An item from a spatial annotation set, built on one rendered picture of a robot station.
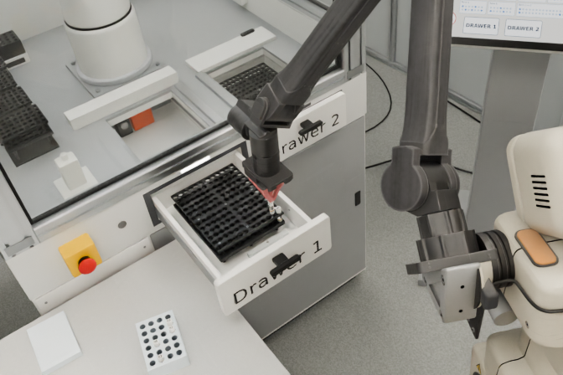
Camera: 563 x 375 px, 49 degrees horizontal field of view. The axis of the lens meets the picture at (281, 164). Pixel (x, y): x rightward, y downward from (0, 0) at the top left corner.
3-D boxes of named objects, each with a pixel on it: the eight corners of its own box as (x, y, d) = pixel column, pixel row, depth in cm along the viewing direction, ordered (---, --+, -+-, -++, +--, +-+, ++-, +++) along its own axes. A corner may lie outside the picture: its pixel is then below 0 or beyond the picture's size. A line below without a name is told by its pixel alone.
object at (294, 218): (321, 243, 141) (319, 225, 137) (226, 303, 132) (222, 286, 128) (229, 156, 167) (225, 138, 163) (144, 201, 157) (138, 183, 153)
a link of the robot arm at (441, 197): (443, 221, 89) (463, 218, 92) (427, 153, 91) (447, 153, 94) (394, 232, 95) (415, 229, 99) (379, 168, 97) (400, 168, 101)
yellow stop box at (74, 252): (105, 264, 142) (95, 244, 137) (75, 280, 139) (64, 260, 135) (95, 251, 145) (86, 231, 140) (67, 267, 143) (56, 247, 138)
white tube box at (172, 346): (190, 364, 130) (187, 355, 127) (152, 380, 128) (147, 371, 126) (175, 319, 139) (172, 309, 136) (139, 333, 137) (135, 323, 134)
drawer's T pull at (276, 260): (301, 259, 130) (301, 255, 129) (272, 278, 127) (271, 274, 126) (291, 249, 132) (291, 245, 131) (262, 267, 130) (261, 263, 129)
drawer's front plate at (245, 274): (332, 248, 142) (329, 216, 134) (225, 316, 131) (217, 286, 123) (327, 244, 143) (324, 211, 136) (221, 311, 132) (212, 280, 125)
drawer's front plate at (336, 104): (346, 124, 174) (345, 92, 167) (262, 171, 163) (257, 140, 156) (343, 121, 175) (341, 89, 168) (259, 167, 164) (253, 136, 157)
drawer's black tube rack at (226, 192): (286, 230, 145) (283, 212, 140) (223, 269, 138) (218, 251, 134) (235, 181, 159) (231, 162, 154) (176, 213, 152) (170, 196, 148)
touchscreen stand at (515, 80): (546, 307, 217) (628, 64, 149) (417, 285, 230) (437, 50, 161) (544, 205, 252) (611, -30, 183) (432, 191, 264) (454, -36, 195)
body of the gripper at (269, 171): (266, 154, 135) (263, 129, 130) (294, 180, 129) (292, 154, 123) (241, 167, 132) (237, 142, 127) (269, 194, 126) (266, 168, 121)
